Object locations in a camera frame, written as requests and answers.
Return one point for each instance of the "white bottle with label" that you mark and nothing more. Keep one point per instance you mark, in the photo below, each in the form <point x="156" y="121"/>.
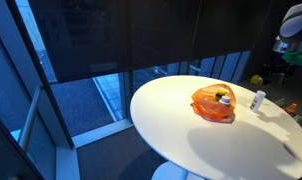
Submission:
<point x="257" y="100"/>

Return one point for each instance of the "orange plastic bag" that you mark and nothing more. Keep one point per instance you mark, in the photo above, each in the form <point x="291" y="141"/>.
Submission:
<point x="207" y="106"/>

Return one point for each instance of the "bottle with yellow cap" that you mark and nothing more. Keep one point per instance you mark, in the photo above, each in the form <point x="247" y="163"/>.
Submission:
<point x="221" y="92"/>

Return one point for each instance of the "bottle with white cap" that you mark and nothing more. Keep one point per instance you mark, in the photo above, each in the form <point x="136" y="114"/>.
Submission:
<point x="225" y="100"/>

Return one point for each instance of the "dark roller blind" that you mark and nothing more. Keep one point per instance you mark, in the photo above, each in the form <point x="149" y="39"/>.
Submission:
<point x="141" y="33"/>

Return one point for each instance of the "metal window handrail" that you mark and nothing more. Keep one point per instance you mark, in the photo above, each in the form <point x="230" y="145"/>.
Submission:
<point x="28" y="120"/>

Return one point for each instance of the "black equipment pile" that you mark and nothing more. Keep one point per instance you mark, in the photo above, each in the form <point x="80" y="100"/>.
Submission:
<point x="277" y="71"/>

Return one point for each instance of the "orange capped small object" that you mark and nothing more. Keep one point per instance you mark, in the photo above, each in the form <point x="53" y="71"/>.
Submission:
<point x="292" y="108"/>

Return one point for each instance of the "green sheet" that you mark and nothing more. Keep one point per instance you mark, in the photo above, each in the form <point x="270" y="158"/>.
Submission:
<point x="297" y="57"/>

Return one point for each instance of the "dark corner window post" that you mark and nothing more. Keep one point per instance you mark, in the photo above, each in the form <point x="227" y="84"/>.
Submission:
<point x="41" y="76"/>

